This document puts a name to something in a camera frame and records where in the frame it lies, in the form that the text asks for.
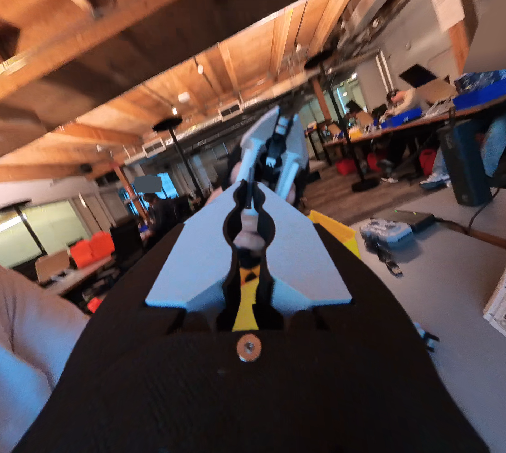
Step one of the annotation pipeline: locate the long wooden table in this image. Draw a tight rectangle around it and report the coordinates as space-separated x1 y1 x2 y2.
324 97 506 145

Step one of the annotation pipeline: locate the black flat device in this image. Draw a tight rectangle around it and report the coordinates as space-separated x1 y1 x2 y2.
389 209 436 233

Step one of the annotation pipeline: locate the black floor lamp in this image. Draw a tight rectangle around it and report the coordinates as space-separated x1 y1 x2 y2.
152 116 206 201

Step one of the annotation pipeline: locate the grey toy hub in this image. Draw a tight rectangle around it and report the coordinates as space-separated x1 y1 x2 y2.
359 219 415 251

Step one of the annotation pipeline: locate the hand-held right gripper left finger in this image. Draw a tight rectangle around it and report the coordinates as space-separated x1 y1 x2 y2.
145 180 249 330

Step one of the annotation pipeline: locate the grey desk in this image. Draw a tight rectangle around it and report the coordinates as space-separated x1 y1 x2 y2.
350 184 506 453

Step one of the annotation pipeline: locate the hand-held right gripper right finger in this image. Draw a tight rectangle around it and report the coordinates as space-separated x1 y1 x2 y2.
254 180 353 330

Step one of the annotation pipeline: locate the yellow plastic bin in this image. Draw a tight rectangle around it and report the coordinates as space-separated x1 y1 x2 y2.
232 209 361 332

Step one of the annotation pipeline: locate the person's white shirt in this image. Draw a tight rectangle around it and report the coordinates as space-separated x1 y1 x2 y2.
0 265 92 453

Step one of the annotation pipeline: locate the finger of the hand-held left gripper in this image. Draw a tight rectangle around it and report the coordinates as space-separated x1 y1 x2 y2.
272 114 310 198
236 106 283 183

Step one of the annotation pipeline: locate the blue plastic bin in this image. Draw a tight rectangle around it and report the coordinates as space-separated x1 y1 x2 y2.
453 71 506 110
381 107 424 127

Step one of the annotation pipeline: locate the person's left hand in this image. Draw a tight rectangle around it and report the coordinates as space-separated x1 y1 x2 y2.
236 220 266 251

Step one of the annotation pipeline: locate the orange plastic crate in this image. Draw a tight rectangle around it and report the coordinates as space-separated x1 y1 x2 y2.
69 231 116 269

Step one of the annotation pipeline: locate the white air vent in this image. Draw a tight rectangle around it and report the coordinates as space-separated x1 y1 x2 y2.
218 99 244 121
142 138 167 158

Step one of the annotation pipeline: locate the small dark toy piece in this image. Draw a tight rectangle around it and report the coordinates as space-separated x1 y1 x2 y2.
373 245 405 277

